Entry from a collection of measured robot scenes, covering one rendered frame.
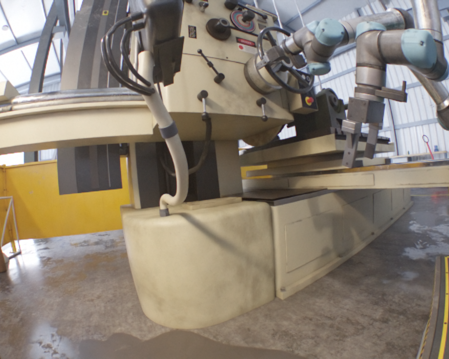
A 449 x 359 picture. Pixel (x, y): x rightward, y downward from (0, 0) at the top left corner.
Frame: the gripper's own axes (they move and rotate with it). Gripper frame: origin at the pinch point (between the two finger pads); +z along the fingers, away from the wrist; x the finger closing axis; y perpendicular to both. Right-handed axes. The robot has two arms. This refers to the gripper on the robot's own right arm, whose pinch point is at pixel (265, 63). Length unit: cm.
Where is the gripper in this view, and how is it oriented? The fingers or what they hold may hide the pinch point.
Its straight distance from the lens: 98.1
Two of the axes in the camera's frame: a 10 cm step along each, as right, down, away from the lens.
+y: -4.5, -8.7, -2.1
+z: -4.8, 0.4, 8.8
